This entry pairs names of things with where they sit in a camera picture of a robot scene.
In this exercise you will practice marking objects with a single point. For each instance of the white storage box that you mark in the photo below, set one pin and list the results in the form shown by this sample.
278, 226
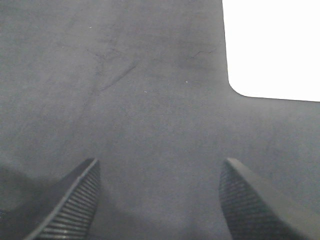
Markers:
273, 48

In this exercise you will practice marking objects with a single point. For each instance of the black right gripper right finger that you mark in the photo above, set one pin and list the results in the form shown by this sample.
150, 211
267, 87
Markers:
255, 210

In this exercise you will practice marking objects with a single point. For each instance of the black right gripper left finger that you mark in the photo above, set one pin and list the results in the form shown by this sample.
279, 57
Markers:
66, 210

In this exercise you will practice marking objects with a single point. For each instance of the black table mat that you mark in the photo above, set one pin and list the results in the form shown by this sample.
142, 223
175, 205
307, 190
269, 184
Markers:
142, 86

